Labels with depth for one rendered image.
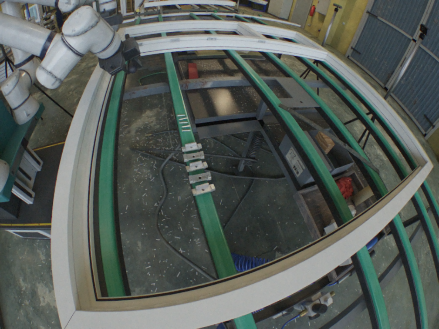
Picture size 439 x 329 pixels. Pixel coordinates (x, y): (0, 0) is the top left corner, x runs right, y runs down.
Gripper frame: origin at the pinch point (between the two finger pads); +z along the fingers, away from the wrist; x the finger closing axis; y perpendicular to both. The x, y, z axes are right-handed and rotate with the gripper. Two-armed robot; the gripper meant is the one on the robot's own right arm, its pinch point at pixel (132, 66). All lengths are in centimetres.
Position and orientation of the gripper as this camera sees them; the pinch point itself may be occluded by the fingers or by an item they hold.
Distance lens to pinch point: 73.2
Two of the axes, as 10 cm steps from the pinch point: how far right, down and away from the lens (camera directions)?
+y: -3.5, -9.3, -1.1
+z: -0.1, -1.1, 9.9
